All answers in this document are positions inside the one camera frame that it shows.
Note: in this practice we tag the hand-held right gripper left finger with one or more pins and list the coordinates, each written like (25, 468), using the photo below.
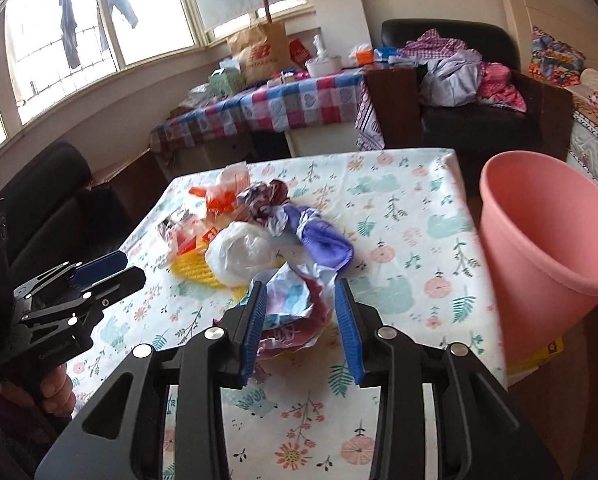
(254, 330)

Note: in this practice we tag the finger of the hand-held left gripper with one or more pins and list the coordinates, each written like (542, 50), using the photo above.
(124, 280)
(101, 264)

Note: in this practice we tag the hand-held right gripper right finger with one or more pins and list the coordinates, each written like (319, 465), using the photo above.
(346, 330)

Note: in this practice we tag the blue red paper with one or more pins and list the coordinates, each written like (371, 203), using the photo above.
(294, 300)

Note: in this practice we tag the yellow plastic mesh pad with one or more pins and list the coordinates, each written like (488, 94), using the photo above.
(194, 267)

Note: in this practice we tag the clear red plastic wrapper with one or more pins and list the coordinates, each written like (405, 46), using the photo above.
(184, 240)

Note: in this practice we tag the white plastic bag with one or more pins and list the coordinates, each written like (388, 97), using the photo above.
(239, 255)

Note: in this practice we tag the purple plastic bag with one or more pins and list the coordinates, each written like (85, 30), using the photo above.
(324, 245)

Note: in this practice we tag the pink plastic bin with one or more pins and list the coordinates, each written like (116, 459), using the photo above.
(529, 260)

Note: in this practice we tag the person's left hand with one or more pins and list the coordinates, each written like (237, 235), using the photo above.
(59, 390)

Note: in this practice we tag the black leather sofa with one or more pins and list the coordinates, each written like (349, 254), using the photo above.
(54, 195)

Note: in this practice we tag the brown wooden cabinet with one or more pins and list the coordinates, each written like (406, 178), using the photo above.
(134, 180)

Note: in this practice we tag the crushed red white paper cup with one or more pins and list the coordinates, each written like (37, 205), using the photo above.
(219, 200)

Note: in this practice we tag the crumpled red white paper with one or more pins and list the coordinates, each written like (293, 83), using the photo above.
(261, 200)

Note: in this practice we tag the window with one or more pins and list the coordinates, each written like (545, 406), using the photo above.
(29, 60)

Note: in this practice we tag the clear plastic bag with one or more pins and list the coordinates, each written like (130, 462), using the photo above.
(201, 94)

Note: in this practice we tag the yellow cardboard box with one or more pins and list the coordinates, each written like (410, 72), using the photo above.
(544, 352)

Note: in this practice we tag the red white patterned cloth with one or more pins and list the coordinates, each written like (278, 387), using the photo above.
(369, 115)

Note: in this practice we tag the green cardboard box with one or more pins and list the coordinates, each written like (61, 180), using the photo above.
(226, 82)

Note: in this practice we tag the checked tablecloth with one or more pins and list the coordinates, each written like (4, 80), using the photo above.
(279, 105)

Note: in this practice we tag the hanging dark garment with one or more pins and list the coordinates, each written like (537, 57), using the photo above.
(70, 25)

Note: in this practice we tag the black armchair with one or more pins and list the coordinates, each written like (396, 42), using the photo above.
(454, 115)

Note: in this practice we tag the small white box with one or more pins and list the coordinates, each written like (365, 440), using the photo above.
(294, 77)

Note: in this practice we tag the hanging blue garment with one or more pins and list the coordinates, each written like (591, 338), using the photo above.
(121, 0)

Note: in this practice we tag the brown paper bag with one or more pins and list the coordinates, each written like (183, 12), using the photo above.
(264, 50)

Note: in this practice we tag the lavender garment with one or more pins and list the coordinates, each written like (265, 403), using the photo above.
(449, 80)

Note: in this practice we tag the orange tissue box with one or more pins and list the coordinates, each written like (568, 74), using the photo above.
(361, 56)

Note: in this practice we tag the blue packet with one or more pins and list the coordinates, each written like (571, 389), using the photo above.
(385, 54)

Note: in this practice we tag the red packet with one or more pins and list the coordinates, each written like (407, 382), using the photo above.
(299, 52)

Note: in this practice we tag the pink floral garment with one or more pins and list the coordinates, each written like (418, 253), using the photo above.
(501, 87)

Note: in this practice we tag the pink plaid shirt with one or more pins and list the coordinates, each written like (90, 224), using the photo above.
(434, 45)

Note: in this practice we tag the bed with patterned quilt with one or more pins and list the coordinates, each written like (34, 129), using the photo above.
(596, 120)

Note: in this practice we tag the colourful printed pillow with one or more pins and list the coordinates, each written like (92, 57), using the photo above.
(554, 57)

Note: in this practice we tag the cream wooden headboard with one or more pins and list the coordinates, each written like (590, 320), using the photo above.
(554, 10)

